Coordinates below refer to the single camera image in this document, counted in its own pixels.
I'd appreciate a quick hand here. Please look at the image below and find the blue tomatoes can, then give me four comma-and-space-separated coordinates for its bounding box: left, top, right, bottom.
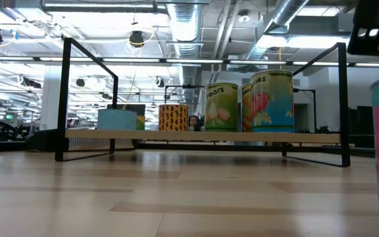
250, 69, 295, 133

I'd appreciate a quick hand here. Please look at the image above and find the orange peaches can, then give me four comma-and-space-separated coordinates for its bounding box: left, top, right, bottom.
241, 82, 253, 132

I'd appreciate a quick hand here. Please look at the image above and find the green pears can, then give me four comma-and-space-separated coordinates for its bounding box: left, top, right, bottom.
204, 82, 239, 132

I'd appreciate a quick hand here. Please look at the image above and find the yellow bean-print can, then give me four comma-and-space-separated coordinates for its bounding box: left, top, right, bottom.
158, 104, 190, 132

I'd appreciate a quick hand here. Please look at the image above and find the black background rig frame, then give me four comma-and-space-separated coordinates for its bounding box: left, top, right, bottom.
293, 88, 317, 132
164, 84, 206, 106

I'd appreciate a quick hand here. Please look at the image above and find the white pillar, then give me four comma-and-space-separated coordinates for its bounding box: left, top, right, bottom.
40, 65, 62, 130

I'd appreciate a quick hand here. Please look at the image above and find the wooden shelf black metal frame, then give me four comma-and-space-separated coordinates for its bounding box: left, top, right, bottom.
54, 37, 351, 168

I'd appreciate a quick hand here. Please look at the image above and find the round silver ventilation duct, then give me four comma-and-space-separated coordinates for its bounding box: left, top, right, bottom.
166, 0, 204, 59
241, 0, 311, 62

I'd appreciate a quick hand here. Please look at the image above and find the white mesh basket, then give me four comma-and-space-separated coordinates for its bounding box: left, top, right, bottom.
67, 124, 134, 149

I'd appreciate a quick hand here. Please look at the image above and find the long ceiling light strip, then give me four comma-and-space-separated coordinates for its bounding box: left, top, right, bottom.
0, 56, 379, 68

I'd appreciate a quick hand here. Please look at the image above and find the person behind shelf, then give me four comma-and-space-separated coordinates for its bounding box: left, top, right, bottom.
188, 115, 205, 132

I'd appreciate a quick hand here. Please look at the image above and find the black computer monitor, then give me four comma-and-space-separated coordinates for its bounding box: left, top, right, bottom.
107, 103, 146, 116

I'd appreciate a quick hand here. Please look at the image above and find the black bin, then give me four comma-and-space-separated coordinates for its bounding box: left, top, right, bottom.
24, 128, 68, 153

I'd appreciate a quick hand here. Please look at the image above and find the short light blue can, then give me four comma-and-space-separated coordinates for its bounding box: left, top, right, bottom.
97, 109, 138, 130

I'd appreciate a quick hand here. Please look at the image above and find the grey rectangular duct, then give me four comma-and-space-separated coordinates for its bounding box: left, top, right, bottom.
288, 14, 355, 36

